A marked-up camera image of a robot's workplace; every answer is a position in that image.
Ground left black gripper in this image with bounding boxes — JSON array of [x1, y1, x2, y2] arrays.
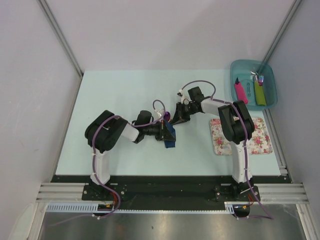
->
[[143, 120, 176, 142]]

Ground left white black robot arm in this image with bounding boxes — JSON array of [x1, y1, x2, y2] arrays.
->
[[84, 110, 176, 200]]

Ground floral cloth mat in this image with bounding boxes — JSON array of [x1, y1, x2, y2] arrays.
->
[[209, 117, 273, 156]]

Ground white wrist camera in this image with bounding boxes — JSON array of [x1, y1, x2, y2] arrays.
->
[[177, 89, 190, 105], [154, 108, 166, 121]]

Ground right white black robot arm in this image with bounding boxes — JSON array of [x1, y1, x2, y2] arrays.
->
[[171, 86, 255, 201]]

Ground aluminium rail frame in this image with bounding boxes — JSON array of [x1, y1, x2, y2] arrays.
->
[[37, 113, 317, 240]]

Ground dark blue paper napkin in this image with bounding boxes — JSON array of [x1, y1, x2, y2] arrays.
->
[[164, 121, 176, 149]]

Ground green rolled napkin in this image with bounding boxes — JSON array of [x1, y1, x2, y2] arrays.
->
[[254, 81, 267, 106]]

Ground teal plastic bin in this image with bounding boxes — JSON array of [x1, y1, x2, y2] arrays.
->
[[230, 59, 278, 111]]

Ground purple spoon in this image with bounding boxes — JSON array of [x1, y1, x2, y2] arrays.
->
[[163, 111, 171, 122]]

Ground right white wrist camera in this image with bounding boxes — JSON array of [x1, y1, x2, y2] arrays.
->
[[177, 89, 190, 105]]

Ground iridescent fork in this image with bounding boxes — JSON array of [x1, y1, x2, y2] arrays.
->
[[256, 75, 265, 87]]

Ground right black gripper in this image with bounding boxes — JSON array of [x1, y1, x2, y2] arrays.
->
[[171, 101, 199, 126]]

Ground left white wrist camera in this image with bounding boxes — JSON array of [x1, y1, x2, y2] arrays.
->
[[154, 108, 166, 121]]

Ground white slotted cable duct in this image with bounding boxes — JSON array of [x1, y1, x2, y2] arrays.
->
[[46, 202, 236, 215]]

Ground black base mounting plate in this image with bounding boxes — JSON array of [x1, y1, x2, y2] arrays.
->
[[51, 175, 292, 211]]

